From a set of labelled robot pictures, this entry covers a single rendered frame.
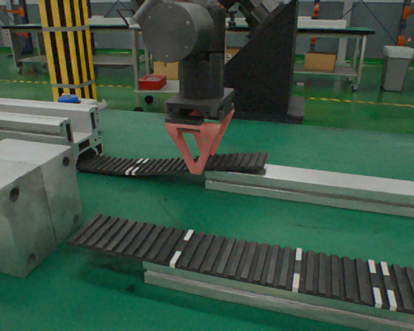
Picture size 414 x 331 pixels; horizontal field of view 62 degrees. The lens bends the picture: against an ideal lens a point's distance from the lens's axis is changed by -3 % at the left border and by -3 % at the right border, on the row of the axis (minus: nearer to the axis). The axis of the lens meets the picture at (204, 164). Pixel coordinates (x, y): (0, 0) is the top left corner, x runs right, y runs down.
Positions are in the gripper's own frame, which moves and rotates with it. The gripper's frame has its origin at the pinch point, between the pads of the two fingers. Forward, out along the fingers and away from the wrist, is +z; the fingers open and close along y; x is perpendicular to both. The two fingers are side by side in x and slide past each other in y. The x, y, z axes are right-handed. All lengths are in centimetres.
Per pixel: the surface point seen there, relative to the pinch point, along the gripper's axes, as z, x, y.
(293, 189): 2.0, 12.7, 1.2
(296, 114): 3.2, 10.9, -39.5
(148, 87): 50, -136, -268
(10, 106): -4.6, -34.7, -2.4
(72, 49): 14, -206, -252
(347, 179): 0.3, 19.2, -0.2
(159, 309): 3.5, 3.5, 23.4
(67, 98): -4.1, -30.0, -12.0
